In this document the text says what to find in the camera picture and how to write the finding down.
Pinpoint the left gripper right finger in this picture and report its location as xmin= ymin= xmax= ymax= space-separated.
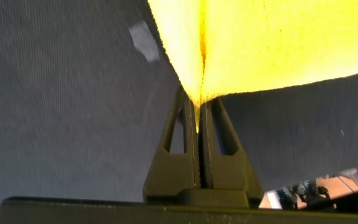
xmin=199 ymin=98 xmax=264 ymax=208

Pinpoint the white tape piece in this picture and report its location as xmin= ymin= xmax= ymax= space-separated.
xmin=128 ymin=21 xmax=161 ymax=63

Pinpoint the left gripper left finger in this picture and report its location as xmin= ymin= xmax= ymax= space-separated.
xmin=143 ymin=86 xmax=202 ymax=203

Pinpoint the yellow microfiber towel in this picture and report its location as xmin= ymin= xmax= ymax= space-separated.
xmin=147 ymin=0 xmax=358 ymax=134

